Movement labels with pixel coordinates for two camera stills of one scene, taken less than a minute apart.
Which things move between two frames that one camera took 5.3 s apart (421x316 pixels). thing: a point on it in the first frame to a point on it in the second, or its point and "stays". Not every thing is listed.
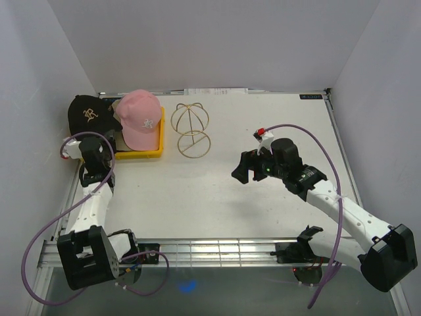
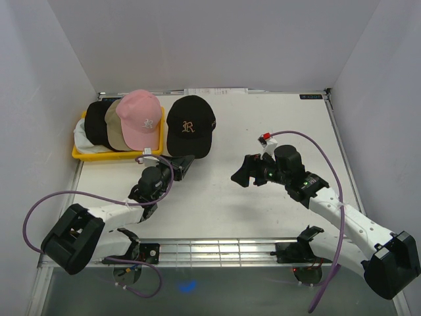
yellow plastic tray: (147, 154) stays
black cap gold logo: (89, 113) to (191, 122)
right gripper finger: (246, 163) stays
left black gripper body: (106, 159) to (165, 172)
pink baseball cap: (140, 113) stays
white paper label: (216, 91) stays
